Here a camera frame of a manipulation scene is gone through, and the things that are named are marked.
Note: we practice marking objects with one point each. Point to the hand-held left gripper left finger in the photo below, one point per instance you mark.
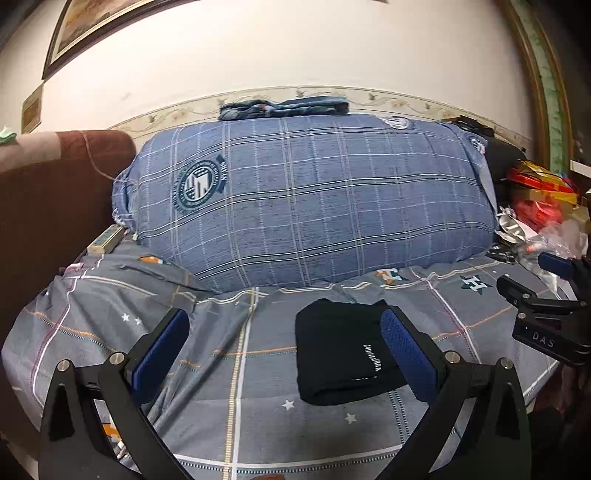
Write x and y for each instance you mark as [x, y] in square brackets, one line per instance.
[159, 355]

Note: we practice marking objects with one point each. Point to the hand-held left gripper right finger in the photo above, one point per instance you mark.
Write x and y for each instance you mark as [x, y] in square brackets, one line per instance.
[408, 355]

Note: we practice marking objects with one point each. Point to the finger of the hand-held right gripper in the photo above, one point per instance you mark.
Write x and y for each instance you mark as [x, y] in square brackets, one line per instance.
[556, 263]
[515, 288]

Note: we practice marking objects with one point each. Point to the black pants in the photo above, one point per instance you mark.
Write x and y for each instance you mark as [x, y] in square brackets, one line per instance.
[332, 350]

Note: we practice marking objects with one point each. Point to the clear plastic bag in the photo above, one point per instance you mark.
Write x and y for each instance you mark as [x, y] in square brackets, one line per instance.
[568, 235]

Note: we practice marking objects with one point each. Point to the black packet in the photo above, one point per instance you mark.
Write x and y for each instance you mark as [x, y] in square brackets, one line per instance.
[505, 253]

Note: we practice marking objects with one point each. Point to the red plastic bag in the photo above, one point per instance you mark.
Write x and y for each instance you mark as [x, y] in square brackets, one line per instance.
[540, 212]

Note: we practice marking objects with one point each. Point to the silver foil bag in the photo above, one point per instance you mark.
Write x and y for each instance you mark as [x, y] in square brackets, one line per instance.
[510, 228]

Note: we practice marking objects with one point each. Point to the dark cloth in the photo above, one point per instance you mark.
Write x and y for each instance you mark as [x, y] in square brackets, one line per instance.
[568, 397]

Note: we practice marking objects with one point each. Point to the grey printed bed sheet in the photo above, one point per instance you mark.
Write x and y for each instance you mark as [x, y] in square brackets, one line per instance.
[258, 415]

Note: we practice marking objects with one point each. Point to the black bag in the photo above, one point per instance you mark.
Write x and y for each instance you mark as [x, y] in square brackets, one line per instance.
[503, 157]

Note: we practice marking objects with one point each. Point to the wooden box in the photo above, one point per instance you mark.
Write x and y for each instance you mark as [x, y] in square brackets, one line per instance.
[106, 240]

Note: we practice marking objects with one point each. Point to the brown headboard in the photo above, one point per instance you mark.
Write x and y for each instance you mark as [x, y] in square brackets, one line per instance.
[55, 207]

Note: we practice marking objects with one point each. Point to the large blue plaid pillow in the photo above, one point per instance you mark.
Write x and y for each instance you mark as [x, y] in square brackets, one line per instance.
[300, 198]

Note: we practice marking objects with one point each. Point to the green cloth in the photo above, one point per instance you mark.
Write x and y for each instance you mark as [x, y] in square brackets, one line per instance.
[7, 136]

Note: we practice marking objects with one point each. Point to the folded denim clothes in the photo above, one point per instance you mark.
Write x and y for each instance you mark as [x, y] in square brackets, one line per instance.
[286, 108]

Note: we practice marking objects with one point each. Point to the framed picture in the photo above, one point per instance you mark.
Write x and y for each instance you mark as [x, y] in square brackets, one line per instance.
[92, 23]

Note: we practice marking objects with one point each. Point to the green patterned door frame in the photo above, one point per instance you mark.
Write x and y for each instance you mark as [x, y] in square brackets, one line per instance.
[545, 69]

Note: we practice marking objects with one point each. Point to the small wall plaque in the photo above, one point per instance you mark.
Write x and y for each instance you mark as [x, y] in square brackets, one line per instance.
[32, 110]

